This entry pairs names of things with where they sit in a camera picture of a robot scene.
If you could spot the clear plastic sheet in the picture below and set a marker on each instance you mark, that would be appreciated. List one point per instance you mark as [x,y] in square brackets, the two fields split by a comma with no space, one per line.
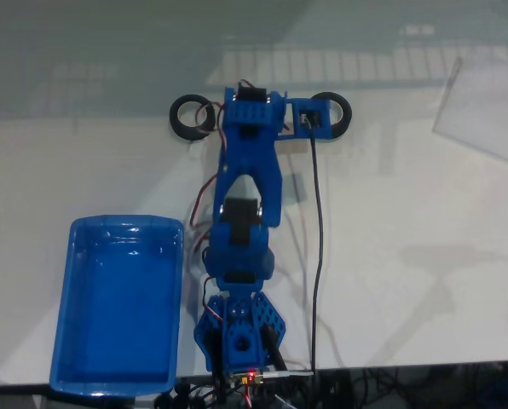
[484,111]

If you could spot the blue gripper camera box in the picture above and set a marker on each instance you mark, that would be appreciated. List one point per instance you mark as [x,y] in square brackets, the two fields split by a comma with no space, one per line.
[323,128]

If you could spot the black table clamp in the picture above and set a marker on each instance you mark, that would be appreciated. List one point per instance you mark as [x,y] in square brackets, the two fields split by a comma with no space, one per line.
[215,358]
[274,347]

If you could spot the controller board with red light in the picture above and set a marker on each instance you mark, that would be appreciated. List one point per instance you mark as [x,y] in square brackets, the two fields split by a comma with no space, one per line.
[249,377]

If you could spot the black tape roll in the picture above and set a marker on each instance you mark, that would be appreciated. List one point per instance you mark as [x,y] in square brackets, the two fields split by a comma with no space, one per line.
[181,130]
[347,115]

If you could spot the blue plastic bin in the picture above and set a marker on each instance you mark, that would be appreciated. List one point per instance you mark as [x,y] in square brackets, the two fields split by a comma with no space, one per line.
[117,307]

